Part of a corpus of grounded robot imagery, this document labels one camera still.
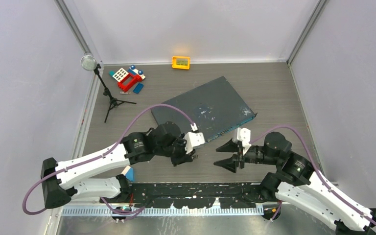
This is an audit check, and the blue white toy brick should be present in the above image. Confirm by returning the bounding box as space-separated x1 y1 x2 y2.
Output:
128 65 145 80

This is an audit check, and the small blue toy brick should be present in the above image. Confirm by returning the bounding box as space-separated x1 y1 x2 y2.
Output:
133 83 144 94

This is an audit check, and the dark grey network switch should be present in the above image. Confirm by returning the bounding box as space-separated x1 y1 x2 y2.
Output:
163 76 257 142

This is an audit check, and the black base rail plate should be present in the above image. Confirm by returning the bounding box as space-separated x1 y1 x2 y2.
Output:
123 182 292 210

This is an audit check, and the red toy brick frame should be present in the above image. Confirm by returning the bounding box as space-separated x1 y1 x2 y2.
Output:
117 73 143 92

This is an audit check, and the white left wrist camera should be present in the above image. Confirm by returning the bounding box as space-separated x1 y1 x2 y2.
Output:
183 123 205 154

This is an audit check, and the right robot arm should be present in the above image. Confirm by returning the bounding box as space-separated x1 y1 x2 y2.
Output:
214 128 376 235

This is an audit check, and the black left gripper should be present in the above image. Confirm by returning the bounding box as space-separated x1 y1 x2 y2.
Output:
155 133 195 166

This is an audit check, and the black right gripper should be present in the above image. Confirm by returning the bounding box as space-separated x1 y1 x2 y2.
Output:
213 137 279 172

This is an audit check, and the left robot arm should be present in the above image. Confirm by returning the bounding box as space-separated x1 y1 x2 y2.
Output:
41 121 205 209

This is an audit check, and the blue white wedge block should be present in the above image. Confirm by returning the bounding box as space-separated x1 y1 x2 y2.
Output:
121 166 135 182

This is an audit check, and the white window toy brick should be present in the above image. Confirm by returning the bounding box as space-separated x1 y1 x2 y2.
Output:
112 68 129 82

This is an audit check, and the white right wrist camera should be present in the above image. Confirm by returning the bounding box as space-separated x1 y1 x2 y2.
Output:
232 127 252 155

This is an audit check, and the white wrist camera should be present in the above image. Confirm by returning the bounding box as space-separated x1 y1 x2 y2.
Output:
183 123 205 154
232 127 252 155

